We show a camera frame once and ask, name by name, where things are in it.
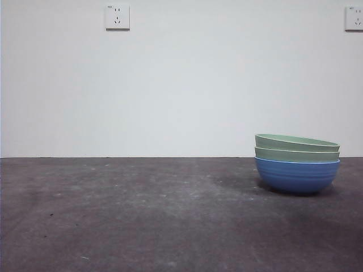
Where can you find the green ribbed bowl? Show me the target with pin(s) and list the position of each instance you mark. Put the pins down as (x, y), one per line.
(283, 141)
(283, 155)

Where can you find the blue ribbed bowl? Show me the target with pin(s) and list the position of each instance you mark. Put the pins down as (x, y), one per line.
(297, 178)

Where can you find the white wall socket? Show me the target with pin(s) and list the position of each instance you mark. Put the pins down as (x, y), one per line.
(117, 16)
(354, 18)

